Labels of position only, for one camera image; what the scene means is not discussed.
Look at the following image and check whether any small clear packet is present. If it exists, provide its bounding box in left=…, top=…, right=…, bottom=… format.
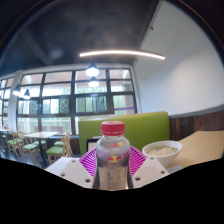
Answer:
left=166, top=163, right=184, bottom=174

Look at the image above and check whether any long curved strip light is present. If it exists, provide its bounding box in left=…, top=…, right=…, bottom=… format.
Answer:
left=79, top=49, right=166, bottom=61

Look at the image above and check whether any green upholstered bench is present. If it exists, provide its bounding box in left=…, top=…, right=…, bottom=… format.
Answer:
left=78, top=111, right=171, bottom=156

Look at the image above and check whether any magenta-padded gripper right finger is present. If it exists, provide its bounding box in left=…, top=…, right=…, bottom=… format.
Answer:
left=127, top=145, right=170, bottom=190

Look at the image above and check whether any white bowl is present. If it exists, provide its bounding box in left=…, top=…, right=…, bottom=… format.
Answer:
left=141, top=140, right=183, bottom=169

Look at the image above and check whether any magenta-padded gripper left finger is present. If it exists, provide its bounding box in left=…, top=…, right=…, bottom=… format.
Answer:
left=44, top=147, right=100, bottom=190

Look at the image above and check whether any wooden dining table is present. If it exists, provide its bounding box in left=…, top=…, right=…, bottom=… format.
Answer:
left=23, top=131, right=60, bottom=164

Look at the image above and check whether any group of pendant lamps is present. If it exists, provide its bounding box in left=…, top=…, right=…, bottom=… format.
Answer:
left=12, top=63, right=101, bottom=100

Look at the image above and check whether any group of green-seated wooden chairs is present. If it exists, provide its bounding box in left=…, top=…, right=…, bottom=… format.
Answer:
left=0, top=131, right=74, bottom=166

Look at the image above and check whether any clear red-capped drink bottle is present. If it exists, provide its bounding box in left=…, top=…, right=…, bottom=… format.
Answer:
left=95, top=120, right=132, bottom=192

